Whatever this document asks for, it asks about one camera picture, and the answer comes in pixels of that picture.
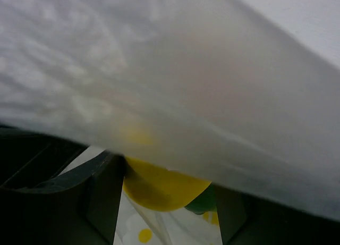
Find translucent printed plastic bag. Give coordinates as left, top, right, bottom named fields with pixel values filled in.
left=0, top=0, right=340, bottom=245

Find yellow fake lemon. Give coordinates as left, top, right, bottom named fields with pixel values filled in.
left=123, top=157, right=211, bottom=212

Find green fake lime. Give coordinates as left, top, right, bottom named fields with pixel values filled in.
left=185, top=184, right=217, bottom=215

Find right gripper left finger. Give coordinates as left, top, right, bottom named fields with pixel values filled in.
left=1, top=125, right=125, bottom=244

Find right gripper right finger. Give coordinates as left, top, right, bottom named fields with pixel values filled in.
left=214, top=185, right=339, bottom=244

